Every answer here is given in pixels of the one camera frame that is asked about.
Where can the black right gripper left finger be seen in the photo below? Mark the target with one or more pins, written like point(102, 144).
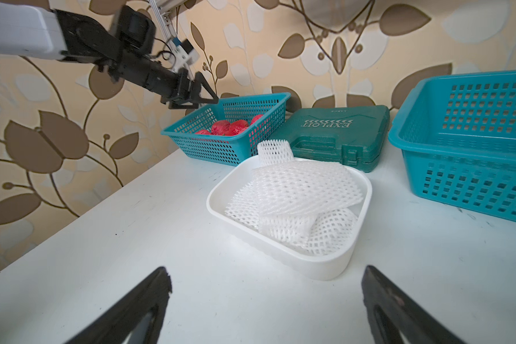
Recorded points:
point(137, 317)

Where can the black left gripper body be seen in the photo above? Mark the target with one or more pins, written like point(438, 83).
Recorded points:
point(127, 52)

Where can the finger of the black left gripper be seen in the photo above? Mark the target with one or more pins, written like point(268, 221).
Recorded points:
point(192, 93)

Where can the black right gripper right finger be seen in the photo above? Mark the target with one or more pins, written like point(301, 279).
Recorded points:
point(396, 318)

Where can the red apple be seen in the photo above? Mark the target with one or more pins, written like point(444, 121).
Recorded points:
point(237, 127)
point(219, 128)

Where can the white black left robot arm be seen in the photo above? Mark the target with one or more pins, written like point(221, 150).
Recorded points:
point(29, 31)

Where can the teal left plastic basket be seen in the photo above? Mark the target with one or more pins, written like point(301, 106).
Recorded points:
point(229, 150)

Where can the teal plastic basket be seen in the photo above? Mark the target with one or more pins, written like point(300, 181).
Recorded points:
point(457, 136)
point(229, 150)

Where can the white plastic tray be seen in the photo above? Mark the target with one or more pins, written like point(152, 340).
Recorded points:
point(323, 268)

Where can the green plastic tool case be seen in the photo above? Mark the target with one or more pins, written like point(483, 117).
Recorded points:
point(352, 136)

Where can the teal right plastic basket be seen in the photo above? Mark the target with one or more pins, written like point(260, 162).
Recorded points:
point(457, 136)

